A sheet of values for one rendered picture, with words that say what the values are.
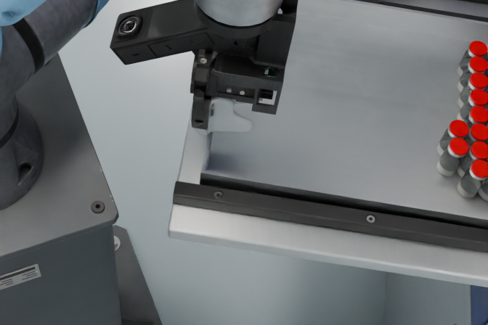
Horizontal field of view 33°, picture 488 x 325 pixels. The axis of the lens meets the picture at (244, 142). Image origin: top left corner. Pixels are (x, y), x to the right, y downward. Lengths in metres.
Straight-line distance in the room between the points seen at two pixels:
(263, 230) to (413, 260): 0.15
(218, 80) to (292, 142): 0.19
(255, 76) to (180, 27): 0.08
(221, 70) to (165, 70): 1.31
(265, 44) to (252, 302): 1.10
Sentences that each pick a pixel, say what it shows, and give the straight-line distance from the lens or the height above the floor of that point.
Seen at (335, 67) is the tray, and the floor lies 0.88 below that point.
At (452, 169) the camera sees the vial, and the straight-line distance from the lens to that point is 0.90.
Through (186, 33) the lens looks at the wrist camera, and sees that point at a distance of 0.72.
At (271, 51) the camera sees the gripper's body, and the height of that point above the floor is 1.07.
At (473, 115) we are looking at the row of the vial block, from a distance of 0.91.
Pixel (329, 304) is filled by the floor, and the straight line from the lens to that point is 1.78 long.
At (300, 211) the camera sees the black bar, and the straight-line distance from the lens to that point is 0.84.
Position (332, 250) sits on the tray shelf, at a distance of 0.85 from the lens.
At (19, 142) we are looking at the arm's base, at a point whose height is 0.85.
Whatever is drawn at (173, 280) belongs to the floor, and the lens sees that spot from 1.76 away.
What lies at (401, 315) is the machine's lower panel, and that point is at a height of 0.23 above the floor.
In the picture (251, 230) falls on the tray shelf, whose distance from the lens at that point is 0.84.
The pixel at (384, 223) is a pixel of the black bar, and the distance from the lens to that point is 0.85.
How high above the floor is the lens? 1.64
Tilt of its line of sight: 58 degrees down
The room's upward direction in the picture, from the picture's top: 10 degrees clockwise
